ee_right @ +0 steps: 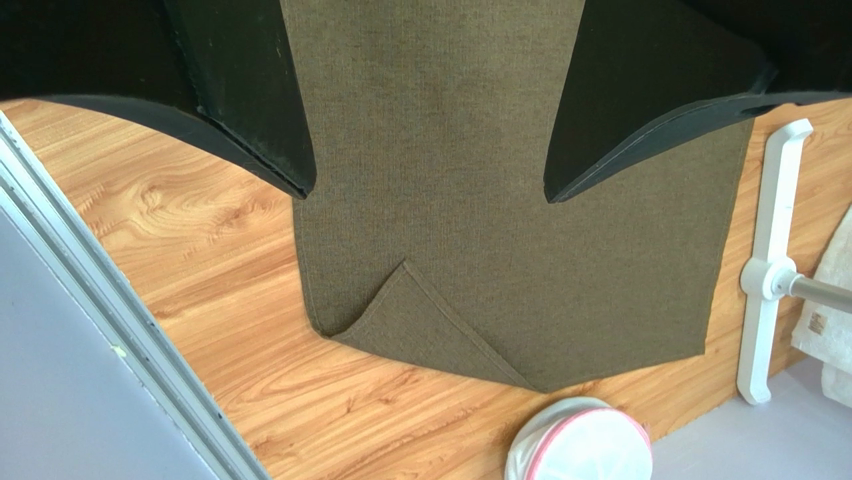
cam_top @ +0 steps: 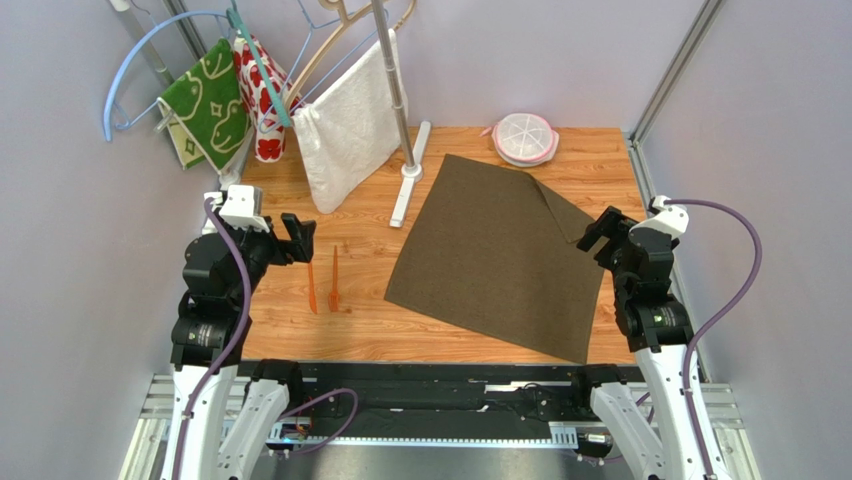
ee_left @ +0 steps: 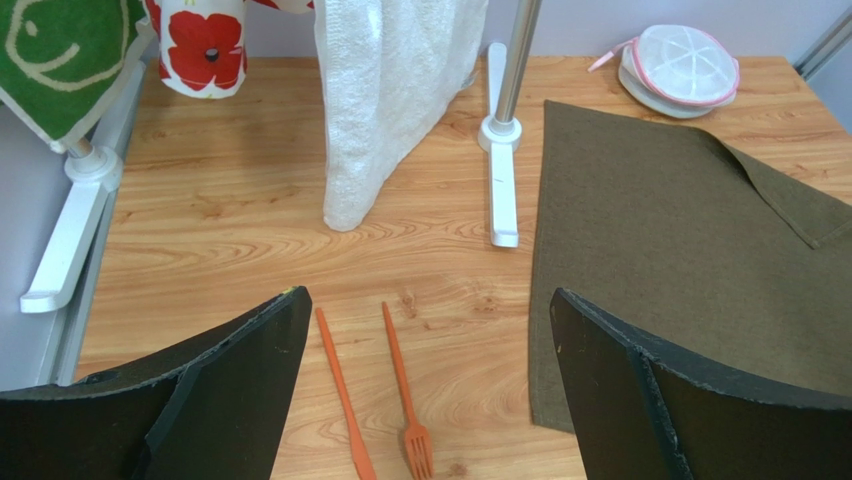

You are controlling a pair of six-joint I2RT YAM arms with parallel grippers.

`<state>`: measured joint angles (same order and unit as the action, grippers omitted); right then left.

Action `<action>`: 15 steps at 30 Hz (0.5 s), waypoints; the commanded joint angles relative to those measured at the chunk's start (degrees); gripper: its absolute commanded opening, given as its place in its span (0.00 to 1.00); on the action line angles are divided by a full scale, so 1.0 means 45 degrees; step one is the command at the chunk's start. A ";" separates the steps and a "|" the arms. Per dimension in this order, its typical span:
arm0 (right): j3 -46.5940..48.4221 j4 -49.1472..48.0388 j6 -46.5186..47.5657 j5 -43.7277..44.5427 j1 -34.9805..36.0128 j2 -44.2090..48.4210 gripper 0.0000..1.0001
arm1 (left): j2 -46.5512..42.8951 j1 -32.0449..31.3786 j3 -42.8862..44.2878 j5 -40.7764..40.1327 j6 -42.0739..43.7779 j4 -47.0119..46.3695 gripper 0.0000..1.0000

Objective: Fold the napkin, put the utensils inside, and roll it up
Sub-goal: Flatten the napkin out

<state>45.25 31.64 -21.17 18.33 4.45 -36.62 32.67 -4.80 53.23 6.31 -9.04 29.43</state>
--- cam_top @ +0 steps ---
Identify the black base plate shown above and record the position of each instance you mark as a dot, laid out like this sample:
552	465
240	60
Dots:
440	401

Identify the red white patterned cloth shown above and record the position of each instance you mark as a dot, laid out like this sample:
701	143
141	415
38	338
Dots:
270	140

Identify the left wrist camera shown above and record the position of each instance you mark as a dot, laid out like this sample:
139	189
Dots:
239	207

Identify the brown cloth napkin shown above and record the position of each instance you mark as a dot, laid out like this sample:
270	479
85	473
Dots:
494	250

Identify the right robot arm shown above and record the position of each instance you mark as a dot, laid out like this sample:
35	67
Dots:
680	443

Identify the white towel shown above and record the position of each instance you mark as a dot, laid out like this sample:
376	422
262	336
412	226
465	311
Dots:
348	132

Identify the orange plastic knife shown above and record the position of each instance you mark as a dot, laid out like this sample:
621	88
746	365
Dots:
312	299

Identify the orange plastic fork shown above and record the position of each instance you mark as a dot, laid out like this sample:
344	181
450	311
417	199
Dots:
334	295

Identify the beige wooden hanger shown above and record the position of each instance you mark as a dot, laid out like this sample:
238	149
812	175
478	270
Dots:
321	39

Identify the green patterned towel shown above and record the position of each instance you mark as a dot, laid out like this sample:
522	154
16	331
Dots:
203	111

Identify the metal drying rack stand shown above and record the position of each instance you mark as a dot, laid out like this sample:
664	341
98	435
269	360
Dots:
412	170

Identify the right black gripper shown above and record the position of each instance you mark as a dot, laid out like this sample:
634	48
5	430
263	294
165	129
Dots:
609	233

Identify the aluminium frame rail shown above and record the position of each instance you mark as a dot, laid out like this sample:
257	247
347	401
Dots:
697	31

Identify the teal hanger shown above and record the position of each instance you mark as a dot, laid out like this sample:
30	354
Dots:
277	105

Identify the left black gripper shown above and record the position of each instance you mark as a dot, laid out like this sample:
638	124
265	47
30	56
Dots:
301	245

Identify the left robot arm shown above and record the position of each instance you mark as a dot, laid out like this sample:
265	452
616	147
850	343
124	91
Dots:
223	269

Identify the white pink lidded container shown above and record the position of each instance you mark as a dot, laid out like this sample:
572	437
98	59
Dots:
524	140

